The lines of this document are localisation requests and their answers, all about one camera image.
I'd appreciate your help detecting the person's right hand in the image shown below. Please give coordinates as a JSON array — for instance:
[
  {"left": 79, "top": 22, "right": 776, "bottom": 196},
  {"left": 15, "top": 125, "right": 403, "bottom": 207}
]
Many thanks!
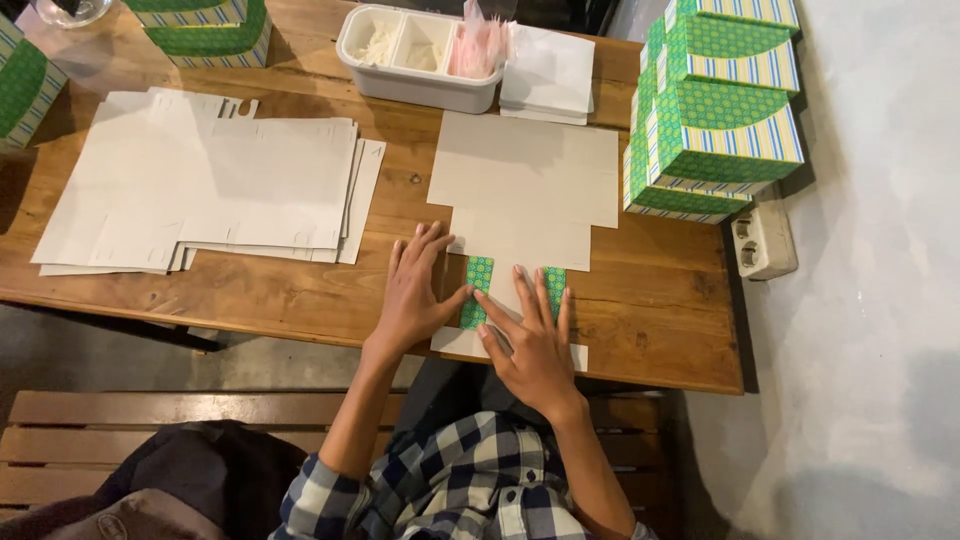
[{"left": 474, "top": 264, "right": 591, "bottom": 423}]

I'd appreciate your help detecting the person's left hand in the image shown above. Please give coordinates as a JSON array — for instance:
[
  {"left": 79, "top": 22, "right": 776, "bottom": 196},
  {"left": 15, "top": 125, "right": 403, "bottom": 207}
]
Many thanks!
[{"left": 365, "top": 221, "right": 475, "bottom": 354}]

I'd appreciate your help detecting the cardboard box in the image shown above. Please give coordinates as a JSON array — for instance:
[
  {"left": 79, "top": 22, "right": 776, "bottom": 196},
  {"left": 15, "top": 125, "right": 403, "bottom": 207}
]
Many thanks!
[{"left": 426, "top": 111, "right": 621, "bottom": 374}]

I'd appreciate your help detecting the blue white plaid shirt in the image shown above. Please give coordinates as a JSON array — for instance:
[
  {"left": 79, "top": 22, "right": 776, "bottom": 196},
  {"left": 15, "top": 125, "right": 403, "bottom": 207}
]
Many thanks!
[{"left": 268, "top": 410, "right": 661, "bottom": 540}]

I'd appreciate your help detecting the green striped folded box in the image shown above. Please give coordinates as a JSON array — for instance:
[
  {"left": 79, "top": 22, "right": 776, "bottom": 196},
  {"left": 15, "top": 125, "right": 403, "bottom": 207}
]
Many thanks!
[
  {"left": 0, "top": 13, "right": 70, "bottom": 150},
  {"left": 142, "top": 0, "right": 273, "bottom": 71},
  {"left": 643, "top": 78, "right": 806, "bottom": 190},
  {"left": 639, "top": 15, "right": 802, "bottom": 97},
  {"left": 122, "top": 0, "right": 250, "bottom": 29},
  {"left": 663, "top": 0, "right": 802, "bottom": 36},
  {"left": 622, "top": 141, "right": 754, "bottom": 225}
]

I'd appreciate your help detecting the white divided plastic container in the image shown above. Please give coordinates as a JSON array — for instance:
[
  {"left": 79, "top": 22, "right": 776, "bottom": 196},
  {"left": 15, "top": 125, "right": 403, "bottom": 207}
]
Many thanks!
[{"left": 335, "top": 3, "right": 508, "bottom": 116}]

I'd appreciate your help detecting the stack of unfolded cardboard sheets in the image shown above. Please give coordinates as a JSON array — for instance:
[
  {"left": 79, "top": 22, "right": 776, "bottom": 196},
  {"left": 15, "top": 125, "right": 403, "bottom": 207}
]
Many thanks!
[{"left": 30, "top": 86, "right": 388, "bottom": 278}]

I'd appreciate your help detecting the white power strip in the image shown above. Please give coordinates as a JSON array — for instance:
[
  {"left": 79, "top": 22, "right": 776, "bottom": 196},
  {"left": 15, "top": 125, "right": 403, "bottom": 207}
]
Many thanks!
[{"left": 730, "top": 183, "right": 799, "bottom": 283}]

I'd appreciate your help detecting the heap of white small packets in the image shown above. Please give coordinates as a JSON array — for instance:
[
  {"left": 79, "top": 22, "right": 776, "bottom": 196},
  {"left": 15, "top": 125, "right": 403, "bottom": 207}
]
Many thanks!
[{"left": 352, "top": 21, "right": 400, "bottom": 66}]

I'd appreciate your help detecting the bunch of pink sachets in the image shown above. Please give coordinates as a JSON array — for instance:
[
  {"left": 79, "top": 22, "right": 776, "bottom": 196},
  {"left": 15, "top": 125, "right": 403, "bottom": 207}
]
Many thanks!
[{"left": 447, "top": 0, "right": 520, "bottom": 81}]

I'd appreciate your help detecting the wooden slatted bench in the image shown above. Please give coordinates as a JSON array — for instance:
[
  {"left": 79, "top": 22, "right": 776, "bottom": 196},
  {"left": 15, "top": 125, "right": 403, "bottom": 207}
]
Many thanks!
[{"left": 0, "top": 389, "right": 670, "bottom": 540}]

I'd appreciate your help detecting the stack of white paper sheets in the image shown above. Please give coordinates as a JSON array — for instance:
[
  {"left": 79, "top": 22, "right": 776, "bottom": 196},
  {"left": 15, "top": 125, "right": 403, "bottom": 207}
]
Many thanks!
[{"left": 498, "top": 24, "right": 597, "bottom": 127}]

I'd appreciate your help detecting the dark bag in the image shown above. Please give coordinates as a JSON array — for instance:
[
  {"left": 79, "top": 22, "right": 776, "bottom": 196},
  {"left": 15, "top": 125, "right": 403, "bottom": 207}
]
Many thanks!
[{"left": 0, "top": 419, "right": 310, "bottom": 540}]

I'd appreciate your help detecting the clear glass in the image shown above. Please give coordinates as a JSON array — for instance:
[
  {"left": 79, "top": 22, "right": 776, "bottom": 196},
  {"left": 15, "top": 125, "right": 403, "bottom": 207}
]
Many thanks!
[{"left": 33, "top": 0, "right": 114, "bottom": 30}]

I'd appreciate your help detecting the black metal table frame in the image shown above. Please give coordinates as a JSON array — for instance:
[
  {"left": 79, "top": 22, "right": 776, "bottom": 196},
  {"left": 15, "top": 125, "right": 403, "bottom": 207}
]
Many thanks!
[{"left": 0, "top": 300, "right": 228, "bottom": 354}]

